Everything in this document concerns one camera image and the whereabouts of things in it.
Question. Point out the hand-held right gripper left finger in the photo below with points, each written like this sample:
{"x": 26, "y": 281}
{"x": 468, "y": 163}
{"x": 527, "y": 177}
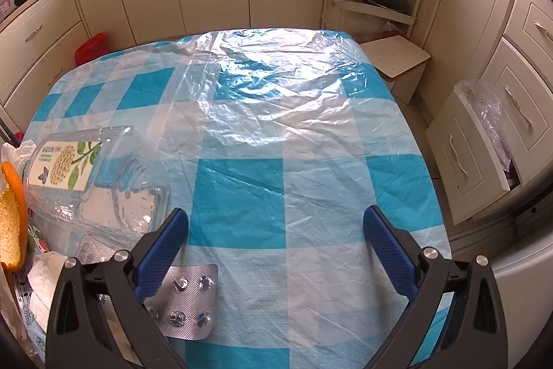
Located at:
{"x": 162, "y": 248}

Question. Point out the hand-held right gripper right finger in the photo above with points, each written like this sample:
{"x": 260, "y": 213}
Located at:
{"x": 389, "y": 248}

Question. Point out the white tissue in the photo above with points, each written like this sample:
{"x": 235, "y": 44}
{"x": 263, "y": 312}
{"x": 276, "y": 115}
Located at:
{"x": 43, "y": 282}

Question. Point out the clear plastic bottle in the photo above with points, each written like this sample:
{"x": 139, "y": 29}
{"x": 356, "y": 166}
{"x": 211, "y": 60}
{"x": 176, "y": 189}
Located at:
{"x": 65, "y": 166}

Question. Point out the white pull-out bin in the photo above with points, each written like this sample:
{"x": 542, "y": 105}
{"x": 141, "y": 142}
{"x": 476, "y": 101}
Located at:
{"x": 458, "y": 135}

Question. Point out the orange peel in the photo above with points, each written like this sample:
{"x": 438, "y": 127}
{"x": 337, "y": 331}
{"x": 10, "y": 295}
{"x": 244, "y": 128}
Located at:
{"x": 11, "y": 222}

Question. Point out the blue checkered tablecloth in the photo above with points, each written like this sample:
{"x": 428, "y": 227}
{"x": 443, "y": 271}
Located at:
{"x": 242, "y": 187}

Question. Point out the printed plastic packet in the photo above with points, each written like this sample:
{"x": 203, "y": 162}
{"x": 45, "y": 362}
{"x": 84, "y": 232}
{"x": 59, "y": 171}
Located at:
{"x": 23, "y": 308}

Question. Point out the clear plastic bin liner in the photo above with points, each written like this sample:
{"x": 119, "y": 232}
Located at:
{"x": 490, "y": 114}

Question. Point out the white plastic bag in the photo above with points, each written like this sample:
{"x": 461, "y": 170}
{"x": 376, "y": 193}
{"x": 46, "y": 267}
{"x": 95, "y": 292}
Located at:
{"x": 19, "y": 155}

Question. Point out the clear plastic sheet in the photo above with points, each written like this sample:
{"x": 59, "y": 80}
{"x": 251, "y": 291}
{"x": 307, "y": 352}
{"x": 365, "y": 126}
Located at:
{"x": 281, "y": 101}

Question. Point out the red plastic basket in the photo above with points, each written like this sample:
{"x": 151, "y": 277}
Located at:
{"x": 90, "y": 49}

